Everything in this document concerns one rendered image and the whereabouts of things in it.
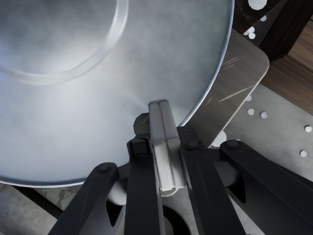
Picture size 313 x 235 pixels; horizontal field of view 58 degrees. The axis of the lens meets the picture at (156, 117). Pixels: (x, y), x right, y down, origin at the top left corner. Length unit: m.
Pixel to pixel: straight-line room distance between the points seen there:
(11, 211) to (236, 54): 0.34
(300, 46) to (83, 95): 0.59
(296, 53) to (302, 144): 0.47
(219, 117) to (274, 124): 0.86
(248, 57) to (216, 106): 0.05
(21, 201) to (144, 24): 0.29
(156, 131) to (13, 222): 0.31
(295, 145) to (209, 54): 0.91
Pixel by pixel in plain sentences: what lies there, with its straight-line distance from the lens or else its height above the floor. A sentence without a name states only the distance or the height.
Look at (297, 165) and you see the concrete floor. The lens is 1.13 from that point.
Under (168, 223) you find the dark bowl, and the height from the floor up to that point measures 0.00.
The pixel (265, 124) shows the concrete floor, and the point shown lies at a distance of 1.07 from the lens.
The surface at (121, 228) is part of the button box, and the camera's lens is 0.48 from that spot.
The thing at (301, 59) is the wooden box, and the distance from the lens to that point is 0.73.
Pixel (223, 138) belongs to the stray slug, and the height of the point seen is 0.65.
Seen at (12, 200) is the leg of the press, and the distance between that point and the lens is 0.43.
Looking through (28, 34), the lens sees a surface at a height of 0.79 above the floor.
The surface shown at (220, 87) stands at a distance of 0.23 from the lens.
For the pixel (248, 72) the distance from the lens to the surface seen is 0.23.
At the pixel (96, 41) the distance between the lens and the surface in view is 0.22.
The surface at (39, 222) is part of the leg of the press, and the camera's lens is 0.42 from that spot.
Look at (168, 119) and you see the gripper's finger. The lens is 0.17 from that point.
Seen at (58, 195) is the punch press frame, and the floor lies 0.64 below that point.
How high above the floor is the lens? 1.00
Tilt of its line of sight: 87 degrees down
